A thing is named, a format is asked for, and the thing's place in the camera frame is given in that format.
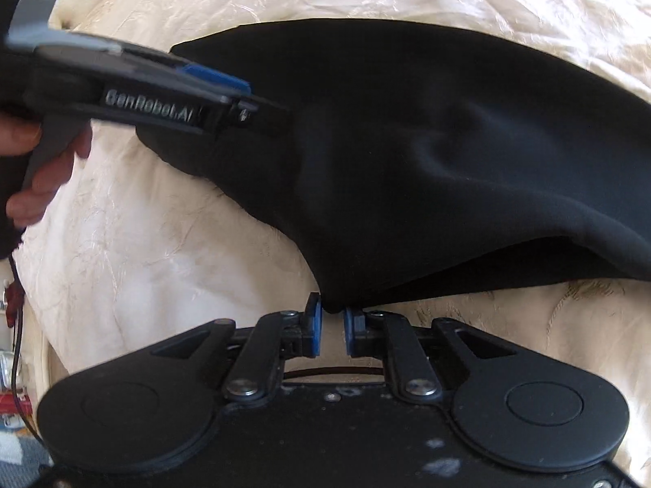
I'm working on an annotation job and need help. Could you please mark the black pants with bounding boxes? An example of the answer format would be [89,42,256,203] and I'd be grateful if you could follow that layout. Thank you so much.
[138,19,650,311]

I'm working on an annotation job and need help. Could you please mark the red black cable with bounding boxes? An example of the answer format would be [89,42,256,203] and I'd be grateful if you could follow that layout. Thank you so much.
[2,255,52,461]

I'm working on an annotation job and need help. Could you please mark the cream embroidered bedspread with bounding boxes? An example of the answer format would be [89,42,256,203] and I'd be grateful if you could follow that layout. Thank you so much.
[13,0,651,402]

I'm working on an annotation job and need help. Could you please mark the person's left hand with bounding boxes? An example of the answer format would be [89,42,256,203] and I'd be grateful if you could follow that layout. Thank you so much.
[1,112,93,228]

